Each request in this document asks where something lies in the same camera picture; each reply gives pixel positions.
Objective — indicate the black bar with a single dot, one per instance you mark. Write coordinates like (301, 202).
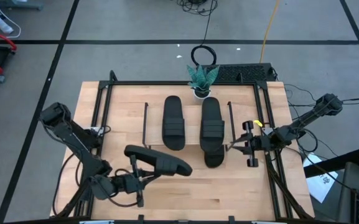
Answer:
(331, 163)

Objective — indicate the black aluminium table frame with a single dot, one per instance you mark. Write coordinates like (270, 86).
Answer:
(166, 82)

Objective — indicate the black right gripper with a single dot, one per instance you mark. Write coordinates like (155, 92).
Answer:
(263, 143)

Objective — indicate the black foam slide sandal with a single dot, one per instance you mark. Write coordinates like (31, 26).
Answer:
(211, 112)
(173, 109)
(166, 165)
(214, 160)

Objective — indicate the potted green plant white pot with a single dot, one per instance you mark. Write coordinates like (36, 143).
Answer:
(201, 77)

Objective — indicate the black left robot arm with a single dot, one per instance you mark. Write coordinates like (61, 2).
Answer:
(73, 137)

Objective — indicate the white light bar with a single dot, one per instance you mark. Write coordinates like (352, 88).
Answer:
(96, 222)
(269, 222)

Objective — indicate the white paper sheet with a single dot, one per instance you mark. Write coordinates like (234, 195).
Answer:
(322, 186)

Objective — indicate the black table clamp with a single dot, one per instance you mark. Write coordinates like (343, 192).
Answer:
(231, 219)
(140, 218)

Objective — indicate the yellow tape tag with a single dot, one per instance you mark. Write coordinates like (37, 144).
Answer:
(258, 123)

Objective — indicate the white power adapter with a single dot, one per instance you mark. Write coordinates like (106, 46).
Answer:
(3, 25)

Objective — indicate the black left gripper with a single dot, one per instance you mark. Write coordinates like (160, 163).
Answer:
(126, 183)

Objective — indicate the wooden shelf with black frame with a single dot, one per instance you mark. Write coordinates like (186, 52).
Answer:
(192, 124)

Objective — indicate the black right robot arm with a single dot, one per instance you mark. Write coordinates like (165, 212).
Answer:
(310, 116)

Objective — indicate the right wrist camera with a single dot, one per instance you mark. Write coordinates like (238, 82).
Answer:
(267, 130)

